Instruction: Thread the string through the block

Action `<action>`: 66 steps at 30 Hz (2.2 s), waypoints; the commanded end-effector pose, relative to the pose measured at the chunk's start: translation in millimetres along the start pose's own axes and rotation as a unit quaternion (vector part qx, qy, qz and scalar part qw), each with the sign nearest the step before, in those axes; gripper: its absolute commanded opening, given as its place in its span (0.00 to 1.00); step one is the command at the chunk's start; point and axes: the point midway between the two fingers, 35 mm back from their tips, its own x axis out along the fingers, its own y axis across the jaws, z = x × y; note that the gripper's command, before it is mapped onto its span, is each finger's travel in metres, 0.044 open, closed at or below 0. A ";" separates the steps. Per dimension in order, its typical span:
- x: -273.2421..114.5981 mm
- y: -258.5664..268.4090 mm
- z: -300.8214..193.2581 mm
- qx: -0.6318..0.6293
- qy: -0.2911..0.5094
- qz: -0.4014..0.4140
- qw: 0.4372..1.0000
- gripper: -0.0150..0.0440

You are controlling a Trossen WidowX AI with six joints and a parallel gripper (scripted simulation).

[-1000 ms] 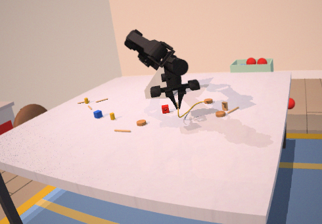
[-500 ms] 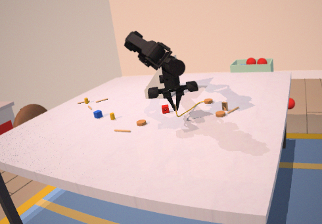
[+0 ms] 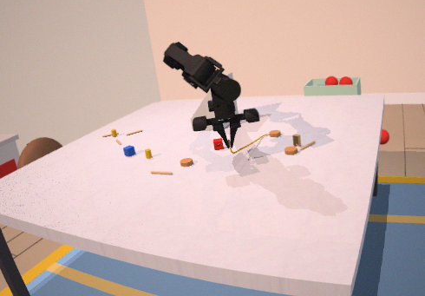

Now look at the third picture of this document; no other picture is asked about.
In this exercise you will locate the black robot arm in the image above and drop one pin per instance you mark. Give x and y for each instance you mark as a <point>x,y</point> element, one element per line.
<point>200,72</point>

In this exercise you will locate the yellow cylinder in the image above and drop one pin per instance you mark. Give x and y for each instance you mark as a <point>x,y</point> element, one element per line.
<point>148,153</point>

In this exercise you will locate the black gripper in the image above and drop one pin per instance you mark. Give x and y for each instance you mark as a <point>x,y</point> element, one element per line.
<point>224,110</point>

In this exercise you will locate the blue cube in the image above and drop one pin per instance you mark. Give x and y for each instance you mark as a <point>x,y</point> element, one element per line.
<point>129,151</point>

